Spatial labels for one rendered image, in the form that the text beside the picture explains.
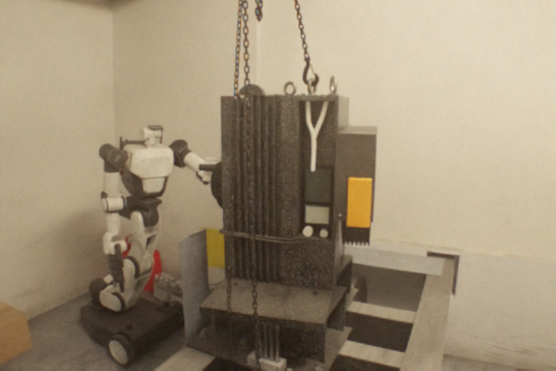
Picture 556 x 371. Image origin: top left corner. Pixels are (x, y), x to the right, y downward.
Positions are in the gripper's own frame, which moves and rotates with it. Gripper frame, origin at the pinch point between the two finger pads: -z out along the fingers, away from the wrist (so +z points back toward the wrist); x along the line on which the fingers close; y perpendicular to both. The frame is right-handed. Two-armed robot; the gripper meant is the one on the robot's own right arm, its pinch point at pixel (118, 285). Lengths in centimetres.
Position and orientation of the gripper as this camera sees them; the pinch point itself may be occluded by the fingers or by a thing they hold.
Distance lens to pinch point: 247.5
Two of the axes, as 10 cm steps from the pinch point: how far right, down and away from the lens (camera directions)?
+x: 7.1, 0.3, -7.1
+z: -0.2, -10.0, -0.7
